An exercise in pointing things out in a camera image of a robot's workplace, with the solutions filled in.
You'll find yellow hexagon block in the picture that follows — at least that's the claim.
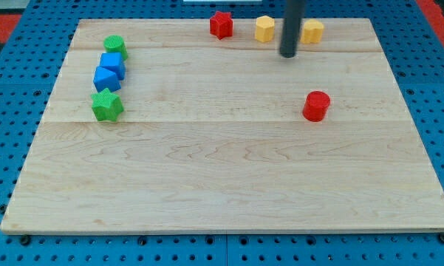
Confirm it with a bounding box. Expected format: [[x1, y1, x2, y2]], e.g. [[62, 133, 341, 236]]
[[255, 16, 275, 43]]

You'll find blue cube block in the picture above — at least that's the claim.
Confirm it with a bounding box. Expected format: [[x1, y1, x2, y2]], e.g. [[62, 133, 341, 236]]
[[99, 52, 126, 81]]

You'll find green star block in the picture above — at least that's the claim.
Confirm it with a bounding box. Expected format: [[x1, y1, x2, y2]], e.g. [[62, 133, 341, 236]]
[[91, 88, 124, 122]]

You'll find green cylinder block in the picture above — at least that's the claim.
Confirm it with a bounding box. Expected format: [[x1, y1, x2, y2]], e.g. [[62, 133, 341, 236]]
[[103, 35, 129, 61]]

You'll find blue triangle block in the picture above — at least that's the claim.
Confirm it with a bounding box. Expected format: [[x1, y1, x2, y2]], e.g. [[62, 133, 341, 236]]
[[93, 66, 121, 92]]

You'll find wooden board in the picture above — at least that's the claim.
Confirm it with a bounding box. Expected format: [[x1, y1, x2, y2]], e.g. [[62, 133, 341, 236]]
[[1, 18, 444, 235]]

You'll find yellow heart block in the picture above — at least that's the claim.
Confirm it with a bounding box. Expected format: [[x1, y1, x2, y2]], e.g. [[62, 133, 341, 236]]
[[300, 19, 324, 44]]

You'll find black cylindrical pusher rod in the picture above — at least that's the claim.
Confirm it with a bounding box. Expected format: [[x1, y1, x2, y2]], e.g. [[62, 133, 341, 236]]
[[279, 0, 307, 58]]

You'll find red star block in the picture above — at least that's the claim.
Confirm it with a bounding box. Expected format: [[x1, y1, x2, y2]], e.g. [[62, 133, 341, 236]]
[[209, 11, 233, 40]]

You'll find red cylinder block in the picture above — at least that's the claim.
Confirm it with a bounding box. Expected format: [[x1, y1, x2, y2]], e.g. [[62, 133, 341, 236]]
[[302, 91, 331, 122]]

